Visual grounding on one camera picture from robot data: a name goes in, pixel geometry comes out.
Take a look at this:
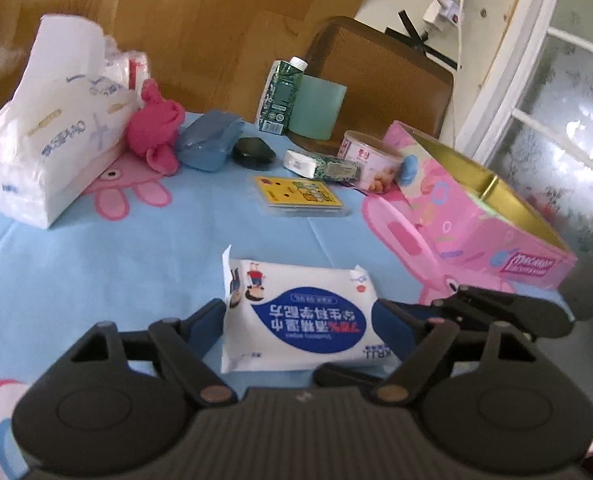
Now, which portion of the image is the white blue wet wipes pack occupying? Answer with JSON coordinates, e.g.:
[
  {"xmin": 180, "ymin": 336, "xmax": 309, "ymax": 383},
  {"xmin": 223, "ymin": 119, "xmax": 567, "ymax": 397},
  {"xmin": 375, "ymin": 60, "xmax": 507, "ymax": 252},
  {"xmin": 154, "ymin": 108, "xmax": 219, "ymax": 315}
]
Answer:
[{"xmin": 220, "ymin": 250, "xmax": 397, "ymax": 373}]

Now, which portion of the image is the yellow card pack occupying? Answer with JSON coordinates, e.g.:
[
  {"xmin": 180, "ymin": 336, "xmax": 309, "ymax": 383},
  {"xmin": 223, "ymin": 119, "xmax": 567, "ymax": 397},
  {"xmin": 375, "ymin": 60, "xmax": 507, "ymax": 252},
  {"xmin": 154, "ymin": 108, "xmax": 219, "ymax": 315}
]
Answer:
[{"xmin": 252, "ymin": 176, "xmax": 347, "ymax": 217}]

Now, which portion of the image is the blue soft pouch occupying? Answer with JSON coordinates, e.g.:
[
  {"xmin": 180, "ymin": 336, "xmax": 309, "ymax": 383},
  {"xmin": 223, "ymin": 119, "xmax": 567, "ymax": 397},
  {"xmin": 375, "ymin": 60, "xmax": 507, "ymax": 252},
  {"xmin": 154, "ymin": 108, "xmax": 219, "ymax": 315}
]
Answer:
[{"xmin": 175, "ymin": 110, "xmax": 244, "ymax": 172}]

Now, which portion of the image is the small green white packet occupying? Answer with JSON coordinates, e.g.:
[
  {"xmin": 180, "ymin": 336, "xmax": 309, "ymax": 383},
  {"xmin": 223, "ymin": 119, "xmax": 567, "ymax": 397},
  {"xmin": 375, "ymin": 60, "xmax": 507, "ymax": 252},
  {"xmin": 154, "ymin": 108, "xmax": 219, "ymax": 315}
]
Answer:
[{"xmin": 282, "ymin": 150, "xmax": 361, "ymax": 184}]

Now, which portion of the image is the pink plush toy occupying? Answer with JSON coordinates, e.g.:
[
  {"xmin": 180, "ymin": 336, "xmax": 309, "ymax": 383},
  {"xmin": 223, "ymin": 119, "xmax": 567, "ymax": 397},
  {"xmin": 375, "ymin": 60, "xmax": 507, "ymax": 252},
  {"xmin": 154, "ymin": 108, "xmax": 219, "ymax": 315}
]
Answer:
[{"xmin": 126, "ymin": 79, "xmax": 185, "ymax": 176}]

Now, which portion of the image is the pink cookie tin box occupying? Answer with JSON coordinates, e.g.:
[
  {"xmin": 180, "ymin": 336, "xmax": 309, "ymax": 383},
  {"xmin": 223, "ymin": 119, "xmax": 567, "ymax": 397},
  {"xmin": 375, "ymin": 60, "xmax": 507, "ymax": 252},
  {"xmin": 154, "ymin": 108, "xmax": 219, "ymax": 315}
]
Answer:
[{"xmin": 383, "ymin": 122, "xmax": 577, "ymax": 289}]

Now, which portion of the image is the cartoon pig tablecloth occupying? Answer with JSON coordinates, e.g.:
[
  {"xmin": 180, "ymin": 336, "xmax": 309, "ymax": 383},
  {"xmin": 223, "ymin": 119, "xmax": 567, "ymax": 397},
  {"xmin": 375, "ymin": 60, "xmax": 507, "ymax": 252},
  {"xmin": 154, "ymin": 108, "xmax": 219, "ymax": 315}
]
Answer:
[{"xmin": 0, "ymin": 109, "xmax": 578, "ymax": 480}]

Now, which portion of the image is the white pink tin can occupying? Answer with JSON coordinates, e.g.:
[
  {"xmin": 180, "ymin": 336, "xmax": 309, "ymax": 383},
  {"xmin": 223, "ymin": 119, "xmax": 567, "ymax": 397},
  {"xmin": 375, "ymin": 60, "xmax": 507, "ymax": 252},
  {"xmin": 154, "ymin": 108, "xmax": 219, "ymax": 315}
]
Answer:
[{"xmin": 338, "ymin": 130, "xmax": 403, "ymax": 194}]

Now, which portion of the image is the black oval case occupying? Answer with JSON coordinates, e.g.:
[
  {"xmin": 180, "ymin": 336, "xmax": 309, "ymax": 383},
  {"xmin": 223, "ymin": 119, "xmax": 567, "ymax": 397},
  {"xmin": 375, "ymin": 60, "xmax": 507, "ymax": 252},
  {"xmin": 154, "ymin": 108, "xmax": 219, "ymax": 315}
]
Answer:
[{"xmin": 231, "ymin": 136, "xmax": 276, "ymax": 170}]

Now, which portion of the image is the teal plastic cup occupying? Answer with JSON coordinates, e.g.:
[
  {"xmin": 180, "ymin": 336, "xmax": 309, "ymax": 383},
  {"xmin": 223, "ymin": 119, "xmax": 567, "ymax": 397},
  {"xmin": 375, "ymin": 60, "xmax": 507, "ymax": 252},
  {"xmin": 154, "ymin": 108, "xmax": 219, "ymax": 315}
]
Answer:
[{"xmin": 289, "ymin": 75, "xmax": 347, "ymax": 141}]

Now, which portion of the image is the white tissue pack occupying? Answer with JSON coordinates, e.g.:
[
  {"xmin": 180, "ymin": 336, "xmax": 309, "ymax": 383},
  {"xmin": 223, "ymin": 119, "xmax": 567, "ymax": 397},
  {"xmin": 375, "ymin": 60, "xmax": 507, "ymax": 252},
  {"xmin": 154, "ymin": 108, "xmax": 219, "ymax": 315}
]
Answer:
[{"xmin": 0, "ymin": 14, "xmax": 138, "ymax": 229}]

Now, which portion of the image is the brown woven chair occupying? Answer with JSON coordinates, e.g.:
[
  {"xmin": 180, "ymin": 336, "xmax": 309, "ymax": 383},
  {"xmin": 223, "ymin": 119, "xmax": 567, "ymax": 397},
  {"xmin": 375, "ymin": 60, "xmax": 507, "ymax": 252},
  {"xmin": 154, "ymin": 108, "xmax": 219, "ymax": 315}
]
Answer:
[{"xmin": 288, "ymin": 16, "xmax": 454, "ymax": 155}]

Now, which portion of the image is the green drink carton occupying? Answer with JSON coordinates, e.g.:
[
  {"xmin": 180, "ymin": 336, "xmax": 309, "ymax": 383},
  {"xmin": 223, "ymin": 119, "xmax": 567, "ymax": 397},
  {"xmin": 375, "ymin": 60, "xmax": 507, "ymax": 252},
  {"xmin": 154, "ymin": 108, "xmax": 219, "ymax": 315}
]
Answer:
[{"xmin": 255, "ymin": 56, "xmax": 309, "ymax": 136}]

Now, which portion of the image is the clear plastic cup stack bag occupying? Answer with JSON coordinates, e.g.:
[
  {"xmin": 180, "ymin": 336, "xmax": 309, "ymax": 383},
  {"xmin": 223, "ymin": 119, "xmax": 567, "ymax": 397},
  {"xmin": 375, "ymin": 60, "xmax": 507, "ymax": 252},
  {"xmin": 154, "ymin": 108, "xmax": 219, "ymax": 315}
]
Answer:
[{"xmin": 103, "ymin": 36, "xmax": 151, "ymax": 96}]

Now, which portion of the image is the wood grain board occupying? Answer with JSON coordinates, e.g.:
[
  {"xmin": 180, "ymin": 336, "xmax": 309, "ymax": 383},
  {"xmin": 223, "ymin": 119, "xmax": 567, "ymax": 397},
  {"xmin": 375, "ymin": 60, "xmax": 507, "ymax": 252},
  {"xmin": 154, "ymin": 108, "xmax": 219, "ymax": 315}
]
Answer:
[{"xmin": 0, "ymin": 0, "xmax": 364, "ymax": 118}]

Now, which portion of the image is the white power strip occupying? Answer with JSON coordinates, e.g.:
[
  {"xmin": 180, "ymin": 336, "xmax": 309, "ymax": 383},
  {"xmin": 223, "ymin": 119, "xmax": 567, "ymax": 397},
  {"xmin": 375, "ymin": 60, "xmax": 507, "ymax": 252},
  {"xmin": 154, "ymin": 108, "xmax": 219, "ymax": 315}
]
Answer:
[{"xmin": 423, "ymin": 0, "xmax": 465, "ymax": 30}]

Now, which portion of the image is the white window frame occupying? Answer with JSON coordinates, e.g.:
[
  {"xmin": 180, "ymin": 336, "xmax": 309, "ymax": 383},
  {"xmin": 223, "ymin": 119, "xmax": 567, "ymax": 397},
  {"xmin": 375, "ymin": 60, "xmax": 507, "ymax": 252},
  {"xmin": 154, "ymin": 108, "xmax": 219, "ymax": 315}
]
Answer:
[{"xmin": 455, "ymin": 0, "xmax": 593, "ymax": 165}]

